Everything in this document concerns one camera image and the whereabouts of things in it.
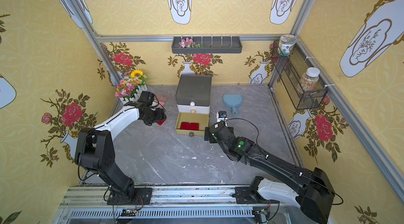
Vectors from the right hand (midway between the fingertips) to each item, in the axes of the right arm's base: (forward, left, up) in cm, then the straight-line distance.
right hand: (215, 126), depth 80 cm
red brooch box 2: (+5, +31, -7) cm, 32 cm away
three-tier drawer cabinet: (+17, +13, +5) cm, 22 cm away
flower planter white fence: (+24, +54, +1) cm, 59 cm away
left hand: (+9, +36, -7) cm, 37 cm away
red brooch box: (+6, +13, -12) cm, 19 cm away
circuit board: (-37, +40, -18) cm, 57 cm away
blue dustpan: (+31, -13, -17) cm, 38 cm away
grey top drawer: (+14, +13, +3) cm, 19 cm away
